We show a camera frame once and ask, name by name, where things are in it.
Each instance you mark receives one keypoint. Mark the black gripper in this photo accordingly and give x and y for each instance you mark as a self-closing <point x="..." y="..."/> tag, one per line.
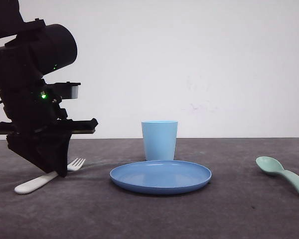
<point x="33" y="108"/>

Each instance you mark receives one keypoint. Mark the white plastic fork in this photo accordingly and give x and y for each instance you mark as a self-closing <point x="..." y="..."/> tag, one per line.
<point x="36" y="183"/>

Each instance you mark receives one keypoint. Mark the light blue plastic cup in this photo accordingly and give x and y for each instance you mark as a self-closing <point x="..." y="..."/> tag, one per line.
<point x="159" y="139"/>

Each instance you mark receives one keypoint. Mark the mint green plastic spoon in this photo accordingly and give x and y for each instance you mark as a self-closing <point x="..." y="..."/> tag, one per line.
<point x="273" y="167"/>

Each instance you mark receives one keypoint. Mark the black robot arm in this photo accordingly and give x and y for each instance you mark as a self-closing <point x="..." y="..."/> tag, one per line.
<point x="36" y="48"/>

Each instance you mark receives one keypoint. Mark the blue plastic plate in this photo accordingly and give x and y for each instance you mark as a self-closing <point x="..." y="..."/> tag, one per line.
<point x="161" y="177"/>

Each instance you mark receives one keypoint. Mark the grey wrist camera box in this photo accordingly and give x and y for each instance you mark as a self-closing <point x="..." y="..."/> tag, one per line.
<point x="67" y="90"/>

